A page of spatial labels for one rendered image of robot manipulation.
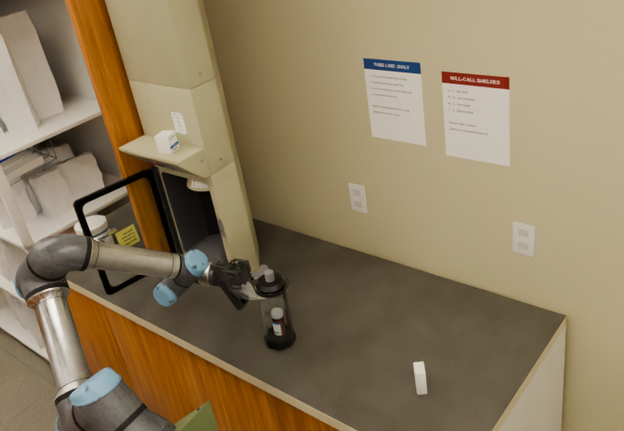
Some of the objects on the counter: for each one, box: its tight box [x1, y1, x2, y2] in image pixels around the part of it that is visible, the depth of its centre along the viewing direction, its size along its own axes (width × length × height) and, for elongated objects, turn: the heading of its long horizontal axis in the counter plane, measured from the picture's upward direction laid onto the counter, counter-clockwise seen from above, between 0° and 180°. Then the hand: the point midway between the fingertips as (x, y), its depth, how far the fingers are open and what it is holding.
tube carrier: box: [254, 273, 293, 343], centre depth 202 cm, size 11×11×21 cm
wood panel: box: [53, 0, 154, 179], centre depth 236 cm, size 49×3×140 cm, turn 156°
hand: (271, 289), depth 198 cm, fingers closed on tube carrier, 10 cm apart
